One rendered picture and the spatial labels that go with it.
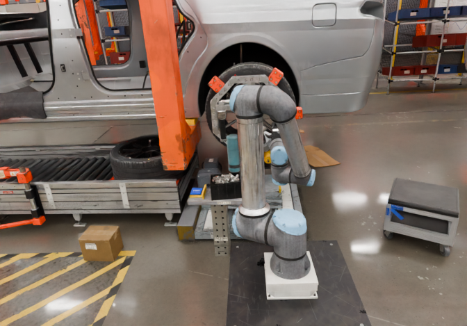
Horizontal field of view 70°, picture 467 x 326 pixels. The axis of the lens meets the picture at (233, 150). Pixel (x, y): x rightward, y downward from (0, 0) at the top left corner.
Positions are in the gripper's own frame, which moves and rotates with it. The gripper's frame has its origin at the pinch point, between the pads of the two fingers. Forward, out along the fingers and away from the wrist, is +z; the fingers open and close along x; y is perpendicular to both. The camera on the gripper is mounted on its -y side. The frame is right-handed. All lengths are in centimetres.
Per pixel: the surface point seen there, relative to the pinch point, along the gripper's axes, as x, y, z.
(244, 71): -19, -32, 35
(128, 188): -112, 47, 20
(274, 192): -2, 61, 32
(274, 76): 1.1, -28.9, 26.4
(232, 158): -30.3, 23.1, 13.8
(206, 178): -53, 44, 26
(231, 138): -29.6, 8.8, 13.8
